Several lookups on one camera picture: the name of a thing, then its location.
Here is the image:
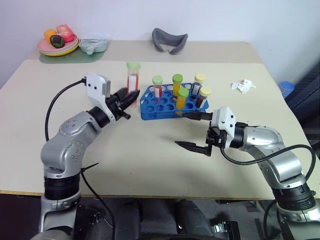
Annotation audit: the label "orange toy fruit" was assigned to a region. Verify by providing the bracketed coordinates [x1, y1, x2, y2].
[43, 29, 58, 42]

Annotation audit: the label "brown liquid tube cream cap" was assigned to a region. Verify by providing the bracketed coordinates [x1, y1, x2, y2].
[193, 72, 207, 97]
[194, 86, 212, 109]

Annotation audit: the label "orange liquid tube green cap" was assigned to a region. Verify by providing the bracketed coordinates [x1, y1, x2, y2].
[171, 73, 184, 97]
[175, 87, 190, 113]

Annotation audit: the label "silver metal bracket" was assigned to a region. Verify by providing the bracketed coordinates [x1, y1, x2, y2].
[213, 220, 241, 240]

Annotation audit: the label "yellow plate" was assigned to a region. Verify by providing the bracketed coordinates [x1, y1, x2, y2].
[44, 41, 81, 58]

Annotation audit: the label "green table mat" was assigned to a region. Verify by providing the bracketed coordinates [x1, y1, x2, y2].
[38, 39, 110, 65]

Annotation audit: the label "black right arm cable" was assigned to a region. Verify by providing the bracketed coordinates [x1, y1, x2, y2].
[219, 144, 315, 181]

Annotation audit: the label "grey curved face pad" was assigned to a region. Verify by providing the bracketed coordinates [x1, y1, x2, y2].
[151, 27, 189, 56]

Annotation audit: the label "blue ribbed container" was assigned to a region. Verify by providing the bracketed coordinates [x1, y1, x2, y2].
[278, 80, 295, 101]

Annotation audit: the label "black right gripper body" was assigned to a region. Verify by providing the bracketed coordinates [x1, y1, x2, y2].
[205, 121, 228, 151]

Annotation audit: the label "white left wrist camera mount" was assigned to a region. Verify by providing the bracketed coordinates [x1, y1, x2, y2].
[83, 72, 118, 123]

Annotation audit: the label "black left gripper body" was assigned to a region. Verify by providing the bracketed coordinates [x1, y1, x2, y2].
[104, 91, 133, 120]

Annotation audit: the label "dark office chair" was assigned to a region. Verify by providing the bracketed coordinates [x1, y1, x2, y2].
[284, 62, 320, 156]

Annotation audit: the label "dark toy fruit green leaves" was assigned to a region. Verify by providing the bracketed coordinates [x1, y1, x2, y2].
[49, 34, 65, 48]

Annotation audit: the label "blue test tube rack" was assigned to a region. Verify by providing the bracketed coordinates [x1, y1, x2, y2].
[139, 84, 210, 121]

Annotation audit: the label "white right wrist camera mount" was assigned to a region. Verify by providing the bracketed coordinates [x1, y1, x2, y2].
[212, 106, 237, 137]

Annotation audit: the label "black cable tie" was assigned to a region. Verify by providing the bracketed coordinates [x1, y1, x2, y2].
[81, 162, 100, 173]

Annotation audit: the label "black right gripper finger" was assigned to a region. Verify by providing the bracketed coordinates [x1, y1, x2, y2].
[179, 111, 214, 123]
[174, 140, 213, 157]

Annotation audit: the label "red liquid tube green cap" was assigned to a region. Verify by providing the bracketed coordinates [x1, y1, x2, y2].
[125, 61, 142, 108]
[151, 75, 164, 99]

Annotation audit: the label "pink plate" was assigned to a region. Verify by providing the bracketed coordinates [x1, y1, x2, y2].
[37, 37, 80, 53]

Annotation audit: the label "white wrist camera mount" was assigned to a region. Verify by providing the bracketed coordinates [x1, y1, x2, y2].
[212, 106, 237, 137]
[83, 72, 118, 123]

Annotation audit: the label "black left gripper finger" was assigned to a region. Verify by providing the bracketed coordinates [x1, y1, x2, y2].
[119, 89, 141, 111]
[115, 87, 131, 101]

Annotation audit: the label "pink red toy fruit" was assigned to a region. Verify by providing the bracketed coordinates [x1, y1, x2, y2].
[56, 23, 75, 43]

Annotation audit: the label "pale green plate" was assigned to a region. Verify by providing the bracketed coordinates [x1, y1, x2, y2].
[39, 47, 80, 56]

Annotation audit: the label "crumpled white paper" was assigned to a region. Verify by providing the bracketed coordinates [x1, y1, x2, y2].
[230, 78, 257, 95]

